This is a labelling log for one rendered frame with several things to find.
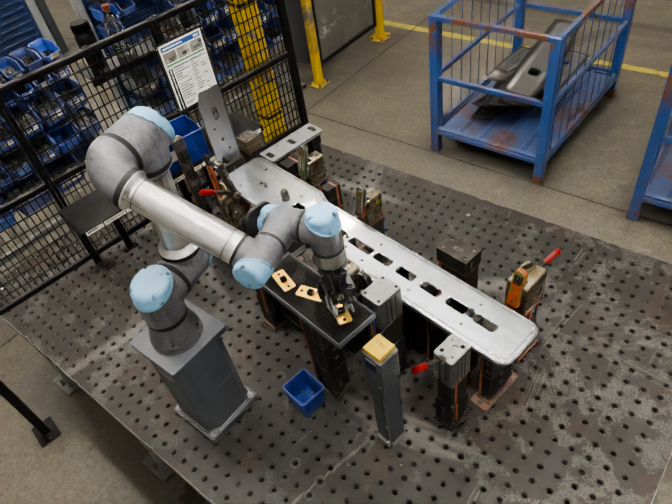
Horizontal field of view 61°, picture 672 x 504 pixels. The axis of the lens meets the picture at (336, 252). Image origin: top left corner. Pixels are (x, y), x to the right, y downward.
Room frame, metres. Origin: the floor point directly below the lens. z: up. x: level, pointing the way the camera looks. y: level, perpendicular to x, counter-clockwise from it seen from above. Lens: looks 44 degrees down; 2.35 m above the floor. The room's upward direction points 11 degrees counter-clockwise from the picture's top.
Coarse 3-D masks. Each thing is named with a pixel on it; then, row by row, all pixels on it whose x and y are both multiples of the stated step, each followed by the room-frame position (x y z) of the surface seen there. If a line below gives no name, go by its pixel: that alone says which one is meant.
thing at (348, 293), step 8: (344, 264) 0.92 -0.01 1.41; (328, 272) 0.90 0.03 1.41; (336, 272) 0.92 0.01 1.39; (344, 272) 0.89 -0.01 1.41; (320, 280) 0.94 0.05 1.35; (328, 280) 0.93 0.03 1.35; (336, 280) 0.89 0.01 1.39; (344, 280) 0.91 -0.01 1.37; (328, 288) 0.91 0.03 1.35; (336, 288) 0.90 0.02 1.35; (344, 288) 0.90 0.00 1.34; (352, 288) 0.89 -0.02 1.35; (328, 296) 0.88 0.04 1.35; (336, 296) 0.89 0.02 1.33; (344, 296) 0.91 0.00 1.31; (352, 296) 0.90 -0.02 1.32; (328, 304) 0.90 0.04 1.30
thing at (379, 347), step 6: (378, 336) 0.88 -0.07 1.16; (372, 342) 0.87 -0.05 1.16; (378, 342) 0.86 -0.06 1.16; (384, 342) 0.86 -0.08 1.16; (390, 342) 0.86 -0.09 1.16; (366, 348) 0.85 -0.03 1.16; (372, 348) 0.85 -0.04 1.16; (378, 348) 0.84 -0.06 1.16; (384, 348) 0.84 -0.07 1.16; (390, 348) 0.84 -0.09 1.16; (372, 354) 0.83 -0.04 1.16; (378, 354) 0.83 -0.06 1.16; (384, 354) 0.82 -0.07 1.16; (378, 360) 0.81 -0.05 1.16
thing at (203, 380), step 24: (144, 336) 1.09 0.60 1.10; (216, 336) 1.04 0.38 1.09; (168, 360) 0.98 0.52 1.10; (192, 360) 0.98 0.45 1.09; (216, 360) 1.03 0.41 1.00; (168, 384) 1.03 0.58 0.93; (192, 384) 0.97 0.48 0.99; (216, 384) 1.01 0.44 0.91; (240, 384) 1.07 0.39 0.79; (192, 408) 0.97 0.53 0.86; (216, 408) 0.98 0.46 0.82; (240, 408) 1.03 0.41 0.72; (216, 432) 0.96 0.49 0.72
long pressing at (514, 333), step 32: (256, 160) 2.01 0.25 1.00; (256, 192) 1.80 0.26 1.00; (320, 192) 1.72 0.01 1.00; (352, 224) 1.50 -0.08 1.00; (352, 256) 1.35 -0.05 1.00; (384, 256) 1.32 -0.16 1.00; (416, 256) 1.29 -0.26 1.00; (416, 288) 1.15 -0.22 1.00; (448, 288) 1.13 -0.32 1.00; (448, 320) 1.01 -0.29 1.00; (512, 320) 0.96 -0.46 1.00; (480, 352) 0.88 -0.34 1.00; (512, 352) 0.86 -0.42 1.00
